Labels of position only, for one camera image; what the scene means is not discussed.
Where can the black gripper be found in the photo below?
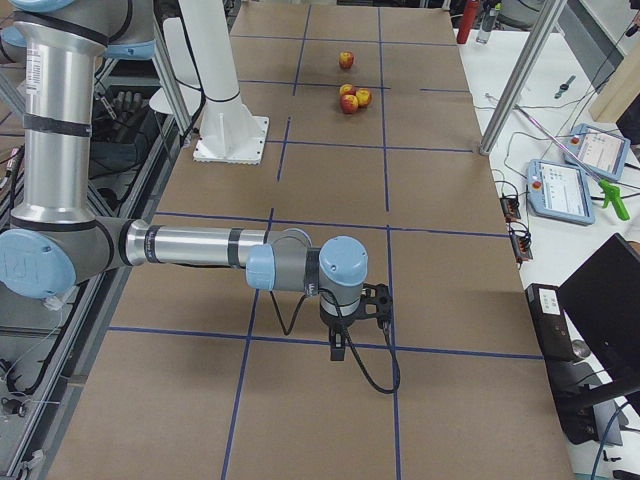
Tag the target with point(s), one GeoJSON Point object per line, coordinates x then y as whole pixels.
{"type": "Point", "coordinates": [338, 321]}

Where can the lone red yellow apple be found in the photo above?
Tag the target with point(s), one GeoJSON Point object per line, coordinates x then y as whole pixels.
{"type": "Point", "coordinates": [346, 60]}

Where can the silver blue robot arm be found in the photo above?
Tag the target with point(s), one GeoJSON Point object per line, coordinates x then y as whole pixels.
{"type": "Point", "coordinates": [55, 242]}

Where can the lower orange circuit board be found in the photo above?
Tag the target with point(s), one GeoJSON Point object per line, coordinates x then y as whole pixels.
{"type": "Point", "coordinates": [520, 237]}

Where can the orange circuit board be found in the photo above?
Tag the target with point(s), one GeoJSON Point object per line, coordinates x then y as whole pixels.
{"type": "Point", "coordinates": [510, 208]}
{"type": "Point", "coordinates": [520, 237]}

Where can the upper orange circuit board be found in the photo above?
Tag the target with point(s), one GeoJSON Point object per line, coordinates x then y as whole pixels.
{"type": "Point", "coordinates": [510, 208]}

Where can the front red apple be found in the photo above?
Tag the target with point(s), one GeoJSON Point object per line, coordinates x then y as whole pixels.
{"type": "Point", "coordinates": [349, 104]}

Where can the black desktop box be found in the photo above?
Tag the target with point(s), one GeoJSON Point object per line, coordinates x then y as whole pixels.
{"type": "Point", "coordinates": [583, 403]}

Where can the right yellow red apple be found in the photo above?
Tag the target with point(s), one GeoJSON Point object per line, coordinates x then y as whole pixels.
{"type": "Point", "coordinates": [364, 97]}

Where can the back yellow red apple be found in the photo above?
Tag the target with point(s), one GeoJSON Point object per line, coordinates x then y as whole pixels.
{"type": "Point", "coordinates": [347, 89]}

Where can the near blue teach pendant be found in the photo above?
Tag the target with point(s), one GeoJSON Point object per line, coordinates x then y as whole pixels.
{"type": "Point", "coordinates": [559, 191]}

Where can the blue teach pendant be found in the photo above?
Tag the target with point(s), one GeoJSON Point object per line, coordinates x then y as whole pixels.
{"type": "Point", "coordinates": [602, 150]}
{"type": "Point", "coordinates": [559, 191]}

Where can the black computer monitor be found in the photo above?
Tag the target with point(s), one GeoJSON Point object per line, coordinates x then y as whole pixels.
{"type": "Point", "coordinates": [601, 299]}

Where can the far blue teach pendant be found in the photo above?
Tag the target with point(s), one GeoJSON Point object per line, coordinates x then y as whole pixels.
{"type": "Point", "coordinates": [602, 150]}

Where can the black wristwatch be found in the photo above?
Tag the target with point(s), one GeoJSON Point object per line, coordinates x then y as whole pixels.
{"type": "Point", "coordinates": [564, 87]}

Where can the red water bottle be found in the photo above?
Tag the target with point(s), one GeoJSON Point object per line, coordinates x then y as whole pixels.
{"type": "Point", "coordinates": [467, 21]}

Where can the clear water bottle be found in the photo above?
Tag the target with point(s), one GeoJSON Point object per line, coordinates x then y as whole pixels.
{"type": "Point", "coordinates": [490, 12]}

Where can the wooden board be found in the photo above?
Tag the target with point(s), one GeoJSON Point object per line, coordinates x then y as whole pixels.
{"type": "Point", "coordinates": [620, 91]}

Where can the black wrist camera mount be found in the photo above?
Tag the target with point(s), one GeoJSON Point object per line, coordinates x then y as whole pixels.
{"type": "Point", "coordinates": [377, 303]}

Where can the aluminium frame post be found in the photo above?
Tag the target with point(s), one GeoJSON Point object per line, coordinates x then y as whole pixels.
{"type": "Point", "coordinates": [532, 49]}

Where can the green handled grabber tool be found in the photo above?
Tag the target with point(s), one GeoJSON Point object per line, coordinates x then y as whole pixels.
{"type": "Point", "coordinates": [611, 193]}

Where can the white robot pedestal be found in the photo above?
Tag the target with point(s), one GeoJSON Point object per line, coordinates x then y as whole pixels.
{"type": "Point", "coordinates": [200, 53]}

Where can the aluminium side rail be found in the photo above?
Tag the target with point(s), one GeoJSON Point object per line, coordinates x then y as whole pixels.
{"type": "Point", "coordinates": [48, 348]}

